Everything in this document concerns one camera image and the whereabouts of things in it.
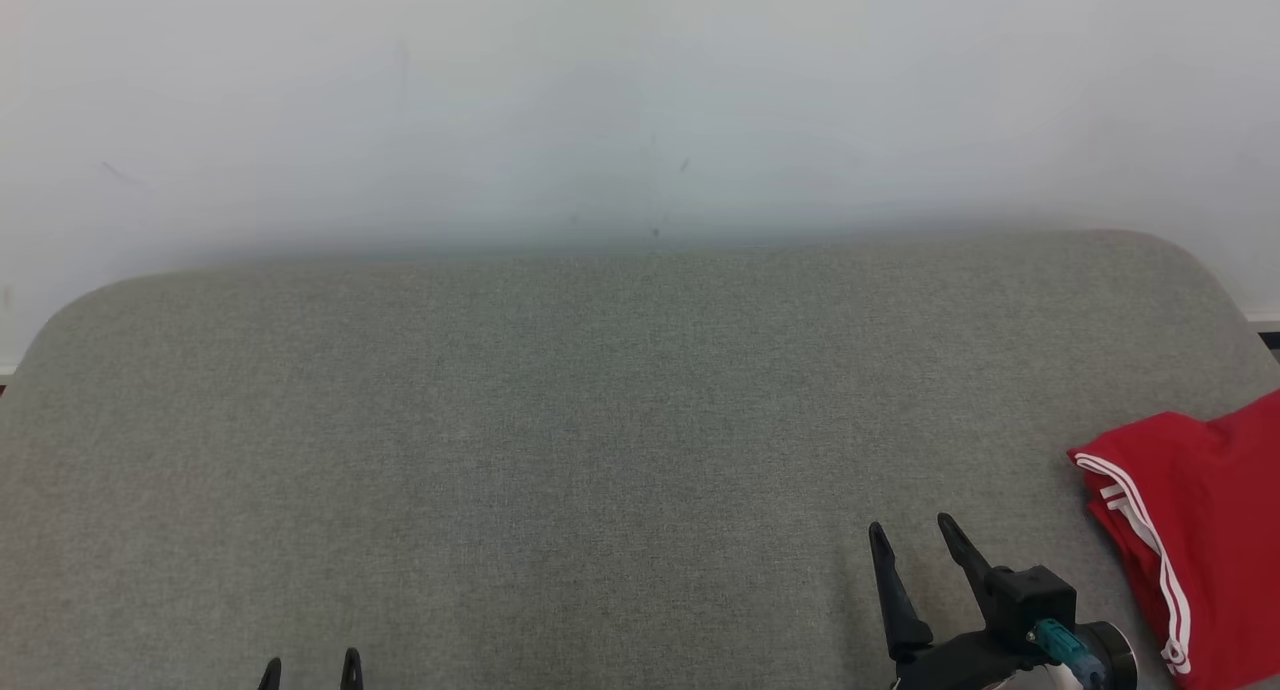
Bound red basketball jersey white sleeves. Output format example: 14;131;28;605
1066;389;1280;690

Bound grey fabric sofa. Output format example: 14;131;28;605
0;229;1280;690

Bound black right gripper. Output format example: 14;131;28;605
867;512;1043;690

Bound black cable with teal plug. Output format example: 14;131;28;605
1029;619;1106;690

